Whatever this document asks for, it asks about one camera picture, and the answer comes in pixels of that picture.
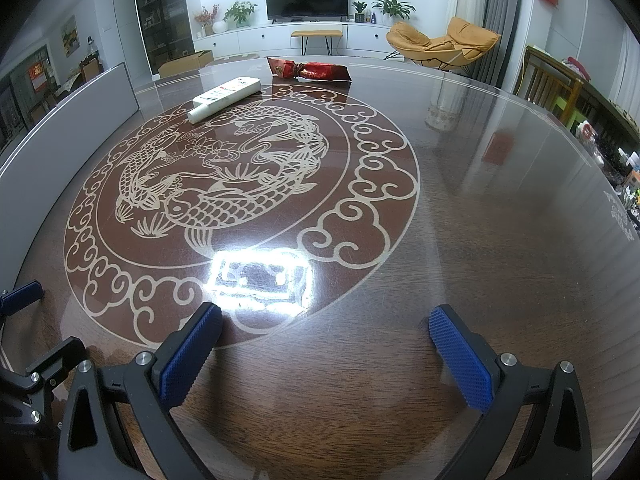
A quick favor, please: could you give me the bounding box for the orange lounge chair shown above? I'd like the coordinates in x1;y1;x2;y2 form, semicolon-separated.
386;16;502;72

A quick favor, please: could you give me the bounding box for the framed landscape picture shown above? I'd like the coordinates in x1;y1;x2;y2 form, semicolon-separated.
61;15;80;57

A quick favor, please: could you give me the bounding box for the white television cabinet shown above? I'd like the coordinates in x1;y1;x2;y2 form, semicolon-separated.
192;20;401;62

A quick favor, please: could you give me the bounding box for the wooden bench with metal legs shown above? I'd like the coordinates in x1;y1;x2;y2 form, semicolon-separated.
291;29;346;55

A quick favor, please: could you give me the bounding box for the red foil packet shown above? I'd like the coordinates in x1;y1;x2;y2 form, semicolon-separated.
266;56;352;83

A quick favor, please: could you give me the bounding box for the wooden dining chair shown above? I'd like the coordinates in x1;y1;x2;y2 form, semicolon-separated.
515;45;586;117

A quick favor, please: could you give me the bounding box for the black flat television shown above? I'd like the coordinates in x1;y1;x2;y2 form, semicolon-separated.
265;0;350;24

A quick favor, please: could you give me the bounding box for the red poster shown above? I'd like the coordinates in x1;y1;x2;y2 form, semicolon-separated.
27;62;51;94

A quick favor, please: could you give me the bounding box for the broad-leaf potted plant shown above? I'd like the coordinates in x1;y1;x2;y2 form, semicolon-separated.
372;0;416;24

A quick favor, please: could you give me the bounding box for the grey storage box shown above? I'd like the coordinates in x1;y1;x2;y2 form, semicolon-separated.
0;62;141;197

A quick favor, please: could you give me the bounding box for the grey curtain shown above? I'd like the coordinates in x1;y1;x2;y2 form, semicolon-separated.
480;0;532;92

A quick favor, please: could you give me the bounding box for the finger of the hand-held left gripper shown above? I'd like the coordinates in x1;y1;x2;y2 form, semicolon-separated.
0;280;45;317
0;336;87;402

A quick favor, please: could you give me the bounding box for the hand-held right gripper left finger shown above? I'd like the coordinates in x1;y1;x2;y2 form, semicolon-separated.
59;301;224;480

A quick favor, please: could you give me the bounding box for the bushy green potted plant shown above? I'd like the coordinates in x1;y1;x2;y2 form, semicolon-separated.
223;1;258;29

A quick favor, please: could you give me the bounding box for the brown cardboard box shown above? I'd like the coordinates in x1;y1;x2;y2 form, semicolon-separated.
159;50;215;79

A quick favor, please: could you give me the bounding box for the dark glass display cabinet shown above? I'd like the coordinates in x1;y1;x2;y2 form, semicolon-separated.
132;0;201;81

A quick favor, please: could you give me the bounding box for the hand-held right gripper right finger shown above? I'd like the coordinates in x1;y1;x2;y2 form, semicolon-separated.
428;305;593;480

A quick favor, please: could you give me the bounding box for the brown fish-patterned wooden desktop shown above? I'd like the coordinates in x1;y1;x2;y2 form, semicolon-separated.
0;54;640;480

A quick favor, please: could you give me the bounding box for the cluttered wooden sideboard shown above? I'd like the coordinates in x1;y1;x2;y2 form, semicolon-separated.
565;55;640;233

